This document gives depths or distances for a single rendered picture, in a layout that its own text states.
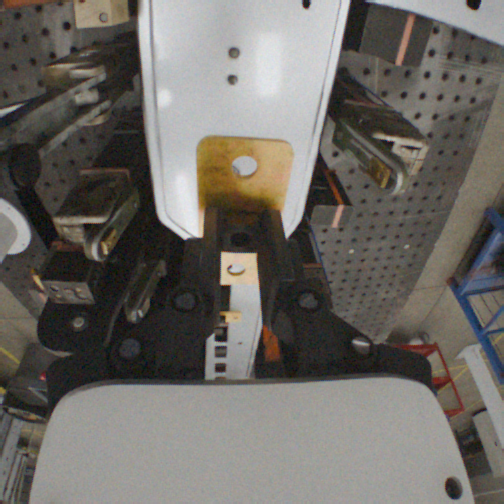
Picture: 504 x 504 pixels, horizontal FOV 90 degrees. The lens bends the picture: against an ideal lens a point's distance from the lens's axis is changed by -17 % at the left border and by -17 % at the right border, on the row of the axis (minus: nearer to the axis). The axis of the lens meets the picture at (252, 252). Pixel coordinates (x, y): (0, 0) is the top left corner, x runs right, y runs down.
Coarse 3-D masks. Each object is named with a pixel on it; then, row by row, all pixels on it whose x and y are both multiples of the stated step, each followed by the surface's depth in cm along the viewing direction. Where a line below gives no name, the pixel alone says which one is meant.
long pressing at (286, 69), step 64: (192, 0) 25; (256, 0) 25; (320, 0) 26; (192, 64) 30; (256, 64) 30; (320, 64) 30; (192, 128) 35; (256, 128) 36; (320, 128) 36; (192, 192) 42; (256, 320) 66
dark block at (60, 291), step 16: (64, 256) 39; (80, 256) 39; (48, 272) 36; (64, 272) 37; (80, 272) 37; (96, 272) 39; (48, 288) 36; (64, 288) 37; (80, 288) 37; (96, 288) 39
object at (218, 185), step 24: (216, 144) 11; (240, 144) 11; (264, 144) 11; (288, 144) 11; (216, 168) 12; (264, 168) 12; (288, 168) 12; (216, 192) 12; (240, 192) 12; (264, 192) 13; (240, 216) 13; (240, 240) 14
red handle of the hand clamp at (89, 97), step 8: (96, 88) 25; (80, 96) 24; (88, 96) 25; (96, 96) 25; (8, 104) 21; (16, 104) 21; (80, 104) 25; (88, 104) 26; (0, 112) 21; (8, 112) 21
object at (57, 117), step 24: (48, 96) 20; (72, 96) 21; (0, 120) 16; (24, 120) 17; (48, 120) 20; (72, 120) 23; (0, 144) 16; (24, 144) 15; (48, 144) 20; (0, 168) 15; (24, 168) 15; (0, 192) 16
